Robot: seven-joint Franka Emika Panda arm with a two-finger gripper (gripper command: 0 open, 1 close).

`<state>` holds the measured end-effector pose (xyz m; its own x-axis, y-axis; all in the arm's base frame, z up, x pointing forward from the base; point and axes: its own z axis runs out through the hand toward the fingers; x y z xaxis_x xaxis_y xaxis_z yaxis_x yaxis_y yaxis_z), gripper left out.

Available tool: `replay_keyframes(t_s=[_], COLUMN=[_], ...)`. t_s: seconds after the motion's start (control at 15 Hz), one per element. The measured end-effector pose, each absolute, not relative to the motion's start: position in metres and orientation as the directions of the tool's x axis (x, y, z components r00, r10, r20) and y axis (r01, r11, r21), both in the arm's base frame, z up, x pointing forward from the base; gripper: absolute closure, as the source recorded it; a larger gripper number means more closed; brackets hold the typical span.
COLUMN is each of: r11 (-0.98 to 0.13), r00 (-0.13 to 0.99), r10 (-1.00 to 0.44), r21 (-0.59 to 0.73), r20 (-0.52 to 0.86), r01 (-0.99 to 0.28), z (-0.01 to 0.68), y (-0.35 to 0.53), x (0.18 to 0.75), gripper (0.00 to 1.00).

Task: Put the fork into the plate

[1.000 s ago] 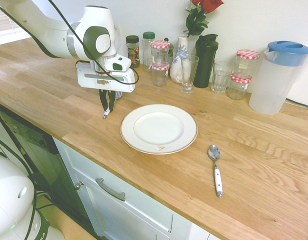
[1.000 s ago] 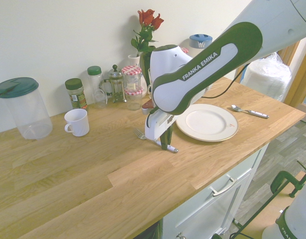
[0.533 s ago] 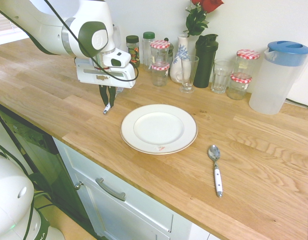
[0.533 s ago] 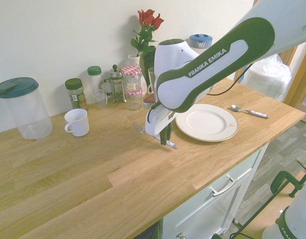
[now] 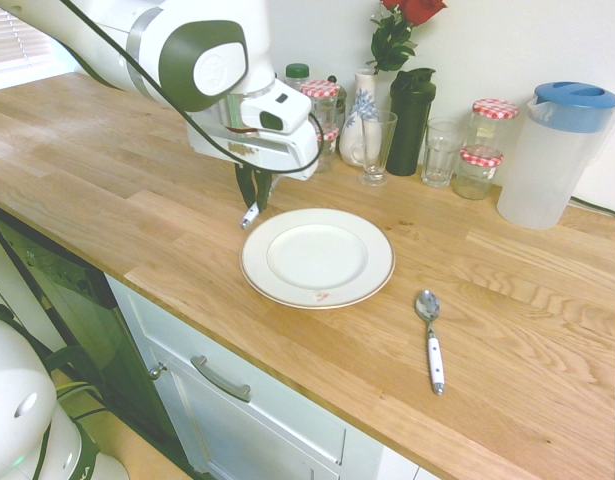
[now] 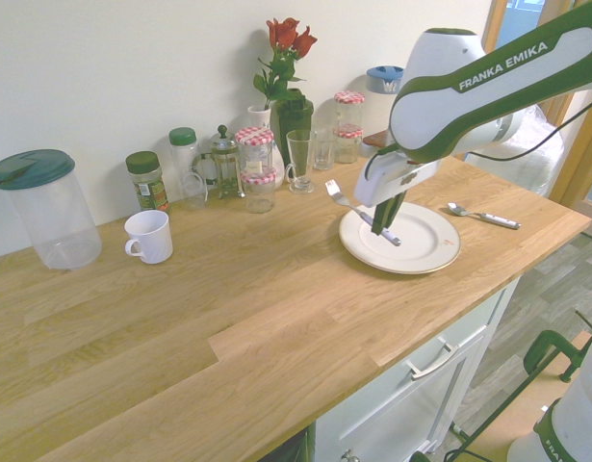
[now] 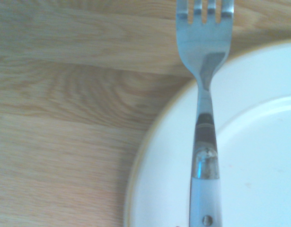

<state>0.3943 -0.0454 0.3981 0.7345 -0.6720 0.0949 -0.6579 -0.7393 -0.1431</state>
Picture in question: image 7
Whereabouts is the white-handled metal fork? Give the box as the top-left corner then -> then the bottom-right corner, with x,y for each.
176,0 -> 235,227

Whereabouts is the white gold-rimmed plate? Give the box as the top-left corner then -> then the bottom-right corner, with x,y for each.
123,39 -> 291,227

